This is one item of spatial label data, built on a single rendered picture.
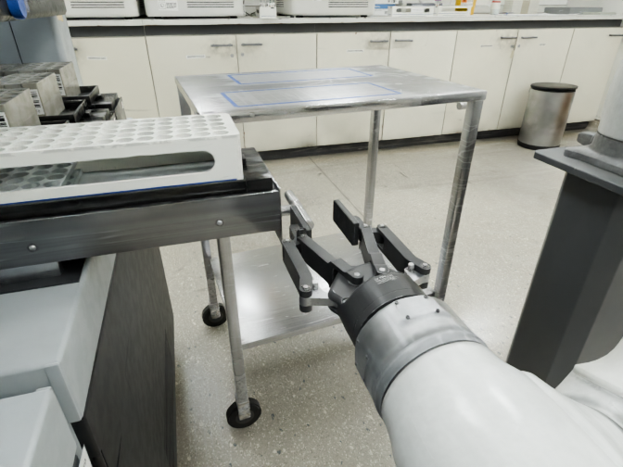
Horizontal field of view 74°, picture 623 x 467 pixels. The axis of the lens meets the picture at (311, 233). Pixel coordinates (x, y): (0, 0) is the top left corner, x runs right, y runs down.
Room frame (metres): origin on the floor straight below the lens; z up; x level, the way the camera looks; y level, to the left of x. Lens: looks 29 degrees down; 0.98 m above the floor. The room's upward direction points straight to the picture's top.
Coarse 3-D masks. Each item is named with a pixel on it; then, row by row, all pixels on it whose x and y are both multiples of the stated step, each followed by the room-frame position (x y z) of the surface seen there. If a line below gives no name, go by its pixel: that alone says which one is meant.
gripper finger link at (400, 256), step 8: (384, 224) 0.42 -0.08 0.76; (384, 232) 0.41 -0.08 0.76; (384, 240) 0.40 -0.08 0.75; (392, 240) 0.39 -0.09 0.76; (384, 248) 0.40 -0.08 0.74; (392, 248) 0.38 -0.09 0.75; (400, 248) 0.37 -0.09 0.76; (408, 248) 0.37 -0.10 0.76; (392, 256) 0.38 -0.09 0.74; (400, 256) 0.36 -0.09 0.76; (408, 256) 0.35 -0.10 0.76; (392, 264) 0.37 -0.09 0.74; (400, 264) 0.36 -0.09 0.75; (416, 264) 0.34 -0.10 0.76; (424, 264) 0.34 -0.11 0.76; (424, 272) 0.33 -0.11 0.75; (424, 288) 0.33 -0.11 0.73
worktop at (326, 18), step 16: (304, 16) 3.28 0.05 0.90; (320, 16) 3.28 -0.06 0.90; (336, 16) 3.28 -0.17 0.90; (352, 16) 3.28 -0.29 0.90; (368, 16) 3.28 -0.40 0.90; (384, 16) 3.28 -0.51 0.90; (448, 16) 3.28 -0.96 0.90; (464, 16) 3.28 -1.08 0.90; (480, 16) 3.28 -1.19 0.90; (496, 16) 3.28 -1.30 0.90; (512, 16) 3.30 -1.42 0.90; (528, 16) 3.34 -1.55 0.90; (544, 16) 3.38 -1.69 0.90; (560, 16) 3.42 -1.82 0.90; (576, 16) 3.47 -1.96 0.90; (592, 16) 3.51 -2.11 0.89; (608, 16) 3.56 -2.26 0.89
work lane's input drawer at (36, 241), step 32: (256, 160) 0.48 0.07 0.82; (128, 192) 0.38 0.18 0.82; (160, 192) 0.39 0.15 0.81; (192, 192) 0.40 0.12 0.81; (224, 192) 0.41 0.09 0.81; (256, 192) 0.41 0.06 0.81; (288, 192) 0.53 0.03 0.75; (0, 224) 0.34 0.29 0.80; (32, 224) 0.34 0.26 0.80; (64, 224) 0.35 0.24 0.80; (96, 224) 0.36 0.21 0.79; (128, 224) 0.37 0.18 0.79; (160, 224) 0.38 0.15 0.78; (192, 224) 0.39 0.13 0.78; (224, 224) 0.39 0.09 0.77; (256, 224) 0.40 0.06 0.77; (0, 256) 0.33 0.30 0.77; (32, 256) 0.34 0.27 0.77; (64, 256) 0.35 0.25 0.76
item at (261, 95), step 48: (192, 96) 0.85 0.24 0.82; (240, 96) 0.85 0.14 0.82; (288, 96) 0.85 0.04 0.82; (336, 96) 0.85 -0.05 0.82; (384, 96) 0.85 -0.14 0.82; (432, 96) 0.86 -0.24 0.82; (480, 96) 0.91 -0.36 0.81; (336, 240) 1.21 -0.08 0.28; (240, 288) 0.94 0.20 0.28; (288, 288) 0.94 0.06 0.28; (240, 336) 0.71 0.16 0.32; (288, 336) 0.77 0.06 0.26; (240, 384) 0.70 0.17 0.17
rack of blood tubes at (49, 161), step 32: (0, 128) 0.44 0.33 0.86; (32, 128) 0.45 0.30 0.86; (64, 128) 0.44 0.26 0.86; (96, 128) 0.45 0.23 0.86; (128, 128) 0.44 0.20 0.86; (160, 128) 0.45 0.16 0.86; (192, 128) 0.44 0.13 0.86; (224, 128) 0.45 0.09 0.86; (0, 160) 0.36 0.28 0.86; (32, 160) 0.36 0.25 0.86; (64, 160) 0.37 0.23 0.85; (96, 160) 0.47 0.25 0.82; (128, 160) 0.48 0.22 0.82; (160, 160) 0.49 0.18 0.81; (192, 160) 0.50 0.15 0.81; (224, 160) 0.41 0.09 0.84; (0, 192) 0.36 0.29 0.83; (32, 192) 0.36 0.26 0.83; (64, 192) 0.37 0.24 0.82; (96, 192) 0.38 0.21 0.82
